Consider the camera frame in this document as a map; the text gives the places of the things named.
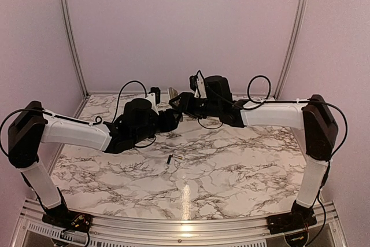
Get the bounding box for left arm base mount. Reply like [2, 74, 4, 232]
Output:
[42, 210, 93, 233]

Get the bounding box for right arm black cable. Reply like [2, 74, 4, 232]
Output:
[196, 75, 349, 161]

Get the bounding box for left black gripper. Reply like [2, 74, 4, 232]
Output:
[132, 108, 182, 144]

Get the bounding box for left aluminium frame post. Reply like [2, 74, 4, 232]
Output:
[60, 0, 89, 98]

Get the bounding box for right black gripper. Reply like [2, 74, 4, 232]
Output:
[169, 91, 221, 119]

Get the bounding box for aluminium frame post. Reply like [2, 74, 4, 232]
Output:
[60, 0, 89, 98]
[273, 0, 308, 99]

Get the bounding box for right aluminium frame post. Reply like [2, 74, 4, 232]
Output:
[273, 0, 308, 99]

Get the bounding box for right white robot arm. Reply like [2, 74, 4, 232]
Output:
[168, 74, 338, 228]

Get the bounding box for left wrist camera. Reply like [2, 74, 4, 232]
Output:
[147, 87, 161, 114]

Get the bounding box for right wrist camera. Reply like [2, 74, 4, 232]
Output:
[189, 70, 206, 98]

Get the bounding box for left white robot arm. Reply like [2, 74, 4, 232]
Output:
[3, 98, 182, 227]

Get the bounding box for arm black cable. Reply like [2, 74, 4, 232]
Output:
[196, 75, 349, 161]
[0, 80, 148, 158]

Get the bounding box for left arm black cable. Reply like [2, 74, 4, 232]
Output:
[0, 80, 148, 158]

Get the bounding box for front aluminium rail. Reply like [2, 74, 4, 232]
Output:
[10, 199, 348, 246]

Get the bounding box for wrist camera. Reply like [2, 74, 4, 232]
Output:
[189, 70, 206, 98]
[147, 87, 161, 114]

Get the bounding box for purple battery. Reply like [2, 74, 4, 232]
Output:
[166, 154, 172, 164]

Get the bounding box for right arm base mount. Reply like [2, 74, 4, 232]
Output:
[267, 212, 317, 234]

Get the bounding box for grey remote control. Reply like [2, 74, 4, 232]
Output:
[166, 87, 183, 124]

